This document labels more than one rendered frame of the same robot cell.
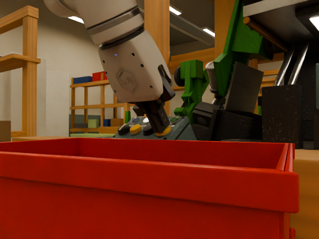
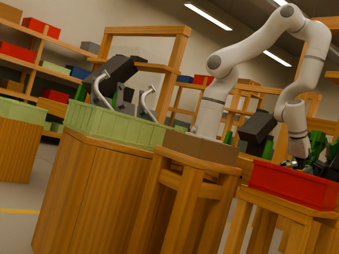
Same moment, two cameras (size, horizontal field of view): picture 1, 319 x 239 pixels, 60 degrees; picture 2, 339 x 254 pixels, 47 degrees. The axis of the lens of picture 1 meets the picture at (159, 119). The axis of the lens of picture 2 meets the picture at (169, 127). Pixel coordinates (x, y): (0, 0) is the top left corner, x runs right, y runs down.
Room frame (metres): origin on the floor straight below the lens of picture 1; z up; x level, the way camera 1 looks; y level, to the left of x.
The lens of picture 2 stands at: (-1.44, 0.28, 0.94)
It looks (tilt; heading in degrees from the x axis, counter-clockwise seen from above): 0 degrees down; 11
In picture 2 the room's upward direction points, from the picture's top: 16 degrees clockwise
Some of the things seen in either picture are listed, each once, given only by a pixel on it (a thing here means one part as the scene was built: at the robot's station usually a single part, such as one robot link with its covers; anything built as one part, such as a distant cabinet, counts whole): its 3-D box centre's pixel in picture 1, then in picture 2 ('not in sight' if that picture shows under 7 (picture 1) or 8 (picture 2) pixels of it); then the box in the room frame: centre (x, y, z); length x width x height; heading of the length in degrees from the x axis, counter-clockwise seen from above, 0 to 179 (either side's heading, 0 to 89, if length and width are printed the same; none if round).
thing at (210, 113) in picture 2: not in sight; (208, 120); (0.52, 0.48, 1.04); 0.19 x 0.19 x 0.18
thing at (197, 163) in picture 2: not in sight; (196, 160); (0.53, 0.48, 0.83); 0.32 x 0.32 x 0.04; 51
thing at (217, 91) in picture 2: not in sight; (221, 80); (0.55, 0.47, 1.25); 0.19 x 0.12 x 0.24; 161
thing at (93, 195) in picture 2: not in sight; (109, 204); (0.91, 0.96, 0.39); 0.68 x 0.52 x 0.79; 129
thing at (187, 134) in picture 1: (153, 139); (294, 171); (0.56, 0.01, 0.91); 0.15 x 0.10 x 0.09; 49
